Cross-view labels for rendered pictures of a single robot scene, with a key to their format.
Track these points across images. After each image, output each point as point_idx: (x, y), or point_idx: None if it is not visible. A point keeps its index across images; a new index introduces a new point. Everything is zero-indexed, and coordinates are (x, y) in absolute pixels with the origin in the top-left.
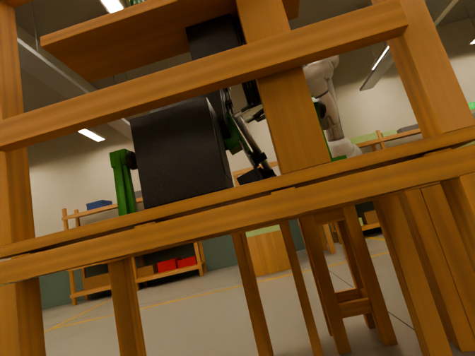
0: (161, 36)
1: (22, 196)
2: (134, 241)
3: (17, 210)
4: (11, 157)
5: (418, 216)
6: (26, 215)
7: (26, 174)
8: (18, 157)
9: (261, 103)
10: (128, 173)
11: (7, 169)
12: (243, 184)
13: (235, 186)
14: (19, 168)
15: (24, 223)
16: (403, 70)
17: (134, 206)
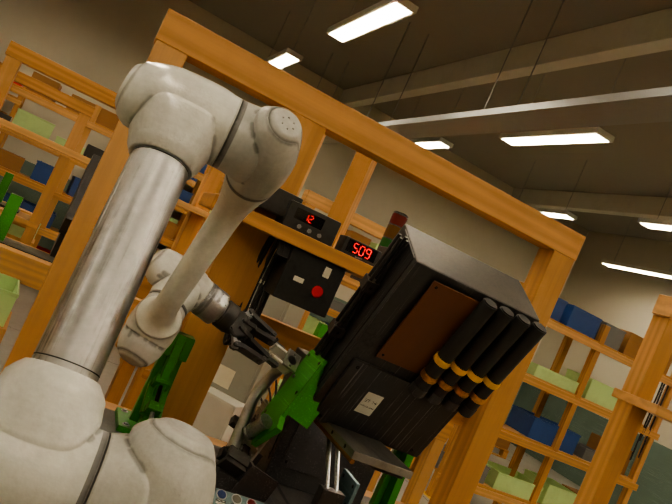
0: (360, 277)
1: (450, 471)
2: None
3: (441, 483)
4: (462, 431)
5: None
6: (443, 492)
7: (464, 451)
8: (467, 432)
9: (253, 335)
10: (393, 452)
11: (454, 442)
12: (218, 439)
13: (226, 442)
14: (462, 443)
15: (438, 498)
16: None
17: (373, 493)
